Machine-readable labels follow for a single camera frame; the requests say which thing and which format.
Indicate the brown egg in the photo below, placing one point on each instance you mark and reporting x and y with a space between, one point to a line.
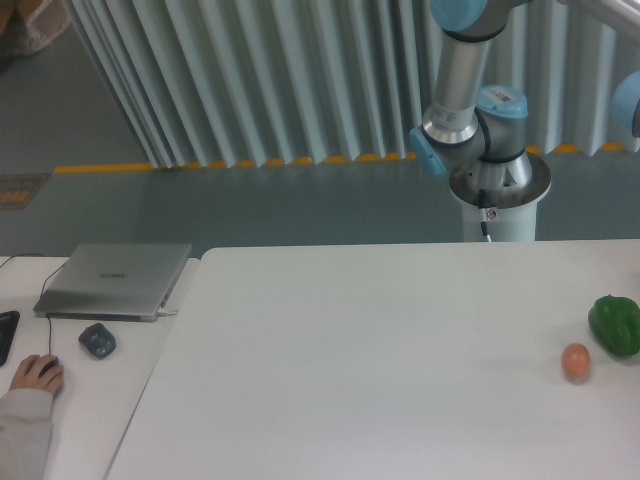
576 362

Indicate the dark grey controller device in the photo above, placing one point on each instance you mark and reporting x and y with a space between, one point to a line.
98 341

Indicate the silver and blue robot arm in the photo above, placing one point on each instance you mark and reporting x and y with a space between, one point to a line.
460 85

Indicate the grey sleeved forearm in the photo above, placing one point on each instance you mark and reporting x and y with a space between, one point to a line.
26 428

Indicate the green bell pepper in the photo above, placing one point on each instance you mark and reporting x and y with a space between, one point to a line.
614 321

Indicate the person's right hand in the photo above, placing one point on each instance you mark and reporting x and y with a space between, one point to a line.
27 375

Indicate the closed silver laptop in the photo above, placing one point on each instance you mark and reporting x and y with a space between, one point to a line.
128 282

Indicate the pale green folding screen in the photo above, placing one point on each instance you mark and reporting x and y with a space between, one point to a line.
235 82

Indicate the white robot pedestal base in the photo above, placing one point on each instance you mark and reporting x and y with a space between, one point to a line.
499 201

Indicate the black computer mouse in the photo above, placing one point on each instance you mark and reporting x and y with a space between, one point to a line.
51 364

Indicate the black keyboard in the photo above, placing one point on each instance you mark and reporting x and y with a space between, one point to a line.
8 325

